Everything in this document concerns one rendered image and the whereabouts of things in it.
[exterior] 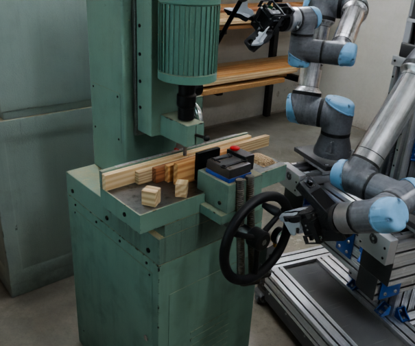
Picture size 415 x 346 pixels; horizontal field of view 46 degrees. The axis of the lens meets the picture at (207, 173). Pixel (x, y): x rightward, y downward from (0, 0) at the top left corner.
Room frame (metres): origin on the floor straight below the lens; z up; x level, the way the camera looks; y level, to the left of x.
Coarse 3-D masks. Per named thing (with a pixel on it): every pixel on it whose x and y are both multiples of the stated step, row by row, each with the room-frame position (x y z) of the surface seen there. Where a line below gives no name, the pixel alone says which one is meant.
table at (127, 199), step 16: (272, 176) 1.48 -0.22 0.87; (112, 192) 1.25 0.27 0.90; (128, 192) 1.25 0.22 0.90; (192, 192) 1.28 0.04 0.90; (112, 208) 1.23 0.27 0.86; (128, 208) 1.17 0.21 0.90; (144, 208) 1.17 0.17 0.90; (160, 208) 1.17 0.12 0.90; (176, 208) 1.21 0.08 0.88; (192, 208) 1.25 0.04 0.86; (208, 208) 1.24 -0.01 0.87; (256, 208) 1.29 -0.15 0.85; (128, 224) 1.17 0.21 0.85; (144, 224) 1.13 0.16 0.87; (160, 224) 1.17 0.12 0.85
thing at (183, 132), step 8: (176, 112) 1.51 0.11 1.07; (168, 120) 1.45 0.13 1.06; (176, 120) 1.42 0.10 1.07; (192, 120) 1.43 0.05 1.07; (168, 128) 1.45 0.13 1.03; (176, 128) 1.41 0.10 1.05; (184, 128) 1.39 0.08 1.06; (192, 128) 1.39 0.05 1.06; (200, 128) 1.41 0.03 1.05; (168, 136) 1.44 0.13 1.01; (176, 136) 1.41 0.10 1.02; (184, 136) 1.39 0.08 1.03; (192, 136) 1.39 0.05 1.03; (184, 144) 1.39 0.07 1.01; (192, 144) 1.39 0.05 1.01
